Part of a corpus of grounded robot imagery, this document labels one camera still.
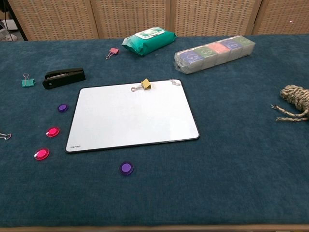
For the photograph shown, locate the beige twine rope bundle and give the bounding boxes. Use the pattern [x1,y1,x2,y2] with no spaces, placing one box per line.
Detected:
[270,84,309,122]

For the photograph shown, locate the blue felt table cloth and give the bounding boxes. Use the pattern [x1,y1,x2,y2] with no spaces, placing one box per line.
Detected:
[0,33,309,228]

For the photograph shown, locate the green wet wipes pack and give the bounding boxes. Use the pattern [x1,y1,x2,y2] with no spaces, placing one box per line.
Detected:
[121,27,177,57]

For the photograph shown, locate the pink binder clip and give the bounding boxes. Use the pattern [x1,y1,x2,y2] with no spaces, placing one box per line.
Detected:
[105,47,120,60]

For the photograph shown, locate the wrapped tissue multipack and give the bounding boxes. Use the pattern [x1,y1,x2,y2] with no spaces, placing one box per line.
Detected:
[173,35,256,74]

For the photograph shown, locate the woven wooden folding screen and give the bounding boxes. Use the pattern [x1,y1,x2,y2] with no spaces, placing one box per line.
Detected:
[7,0,309,41]

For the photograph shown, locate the white magnetic board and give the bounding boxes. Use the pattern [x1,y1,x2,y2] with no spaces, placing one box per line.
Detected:
[64,79,200,154]

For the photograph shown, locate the teal binder clip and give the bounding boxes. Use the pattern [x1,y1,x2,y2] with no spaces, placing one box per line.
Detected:
[21,73,36,88]

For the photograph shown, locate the pink round magnet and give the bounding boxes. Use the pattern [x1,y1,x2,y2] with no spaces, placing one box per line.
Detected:
[34,147,50,161]
[45,126,60,138]

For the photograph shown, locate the black stapler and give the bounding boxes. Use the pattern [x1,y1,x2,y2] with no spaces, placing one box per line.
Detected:
[42,67,86,90]

